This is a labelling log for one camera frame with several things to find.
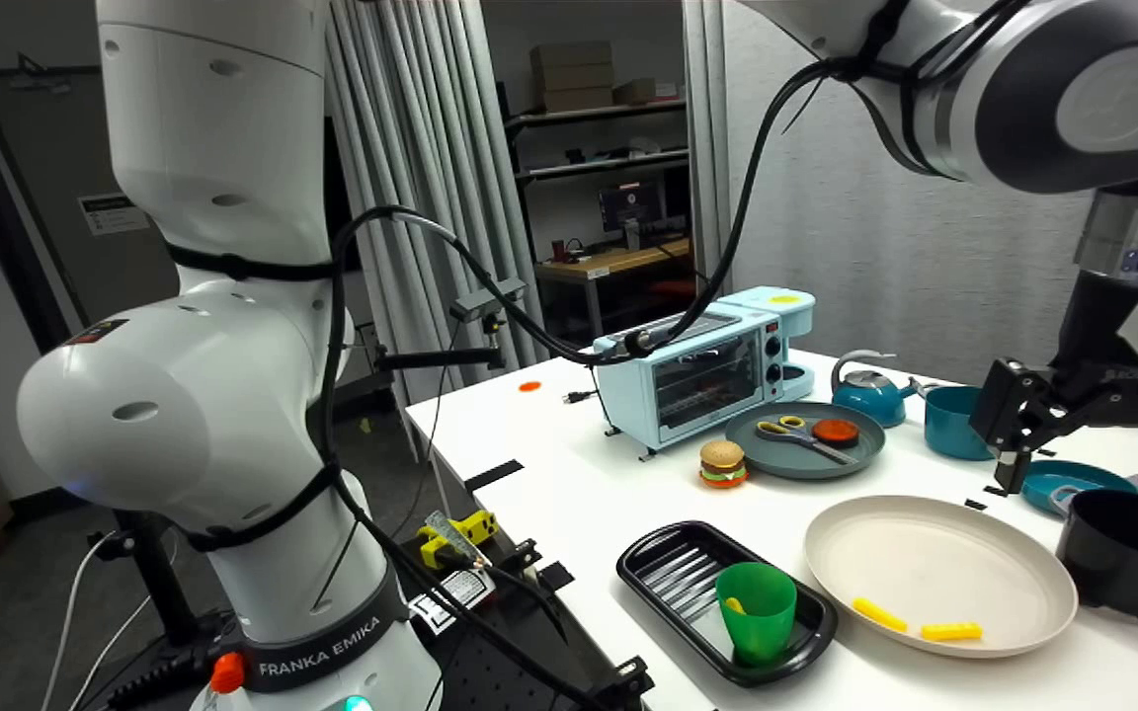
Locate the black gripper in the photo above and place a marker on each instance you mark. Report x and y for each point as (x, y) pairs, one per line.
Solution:
(1089, 337)

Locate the yellow toy fry piece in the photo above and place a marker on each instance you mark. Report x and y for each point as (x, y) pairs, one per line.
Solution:
(877, 614)
(948, 632)

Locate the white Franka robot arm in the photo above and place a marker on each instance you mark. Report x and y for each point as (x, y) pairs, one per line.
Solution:
(199, 396)

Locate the beige round plate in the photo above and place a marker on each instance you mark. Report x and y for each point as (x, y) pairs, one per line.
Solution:
(927, 555)

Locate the dark grey round plate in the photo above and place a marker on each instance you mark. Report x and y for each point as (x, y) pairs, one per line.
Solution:
(780, 458)

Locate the green plastic cup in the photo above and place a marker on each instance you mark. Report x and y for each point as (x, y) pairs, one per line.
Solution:
(761, 618)

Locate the teal pot lid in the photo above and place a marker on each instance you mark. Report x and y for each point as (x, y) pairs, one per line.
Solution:
(1068, 491)

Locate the teal toy pot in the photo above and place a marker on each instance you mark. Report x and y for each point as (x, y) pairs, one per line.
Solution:
(948, 425)

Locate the black bowl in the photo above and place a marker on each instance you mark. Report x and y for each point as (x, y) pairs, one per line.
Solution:
(1127, 558)

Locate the teal toy kettle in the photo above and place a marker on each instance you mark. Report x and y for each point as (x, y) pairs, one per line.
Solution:
(873, 396)

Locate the red toy tomato slice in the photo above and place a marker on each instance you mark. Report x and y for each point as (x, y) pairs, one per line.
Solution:
(836, 431)

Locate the grey curtain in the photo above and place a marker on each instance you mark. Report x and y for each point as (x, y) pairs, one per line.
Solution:
(860, 262)

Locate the olive green toy utensil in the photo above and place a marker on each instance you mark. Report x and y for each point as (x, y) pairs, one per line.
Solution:
(780, 425)

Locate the toy hamburger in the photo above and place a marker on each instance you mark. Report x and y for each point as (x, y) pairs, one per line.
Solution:
(726, 462)

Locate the light blue toaster oven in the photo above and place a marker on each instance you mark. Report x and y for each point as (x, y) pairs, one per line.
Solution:
(699, 380)

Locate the black rectangular tray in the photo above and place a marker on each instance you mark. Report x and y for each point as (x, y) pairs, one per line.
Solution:
(672, 566)

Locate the wooden workbench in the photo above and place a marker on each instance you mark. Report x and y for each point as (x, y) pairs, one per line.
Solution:
(614, 258)

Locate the dark metal shelf unit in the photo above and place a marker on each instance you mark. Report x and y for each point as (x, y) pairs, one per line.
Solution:
(603, 164)

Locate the black tape patch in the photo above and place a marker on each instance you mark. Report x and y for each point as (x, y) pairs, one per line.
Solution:
(554, 575)
(493, 475)

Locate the small orange disc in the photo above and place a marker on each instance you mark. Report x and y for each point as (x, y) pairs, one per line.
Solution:
(532, 385)

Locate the cardboard box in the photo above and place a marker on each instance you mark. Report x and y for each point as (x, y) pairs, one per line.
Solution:
(570, 76)

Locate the yellow clamp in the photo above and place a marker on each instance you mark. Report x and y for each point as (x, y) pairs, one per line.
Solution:
(457, 537)

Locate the white folded panels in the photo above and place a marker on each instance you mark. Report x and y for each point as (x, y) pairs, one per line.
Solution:
(425, 133)

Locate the grey door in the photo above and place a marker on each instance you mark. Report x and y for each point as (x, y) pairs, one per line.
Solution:
(57, 143)

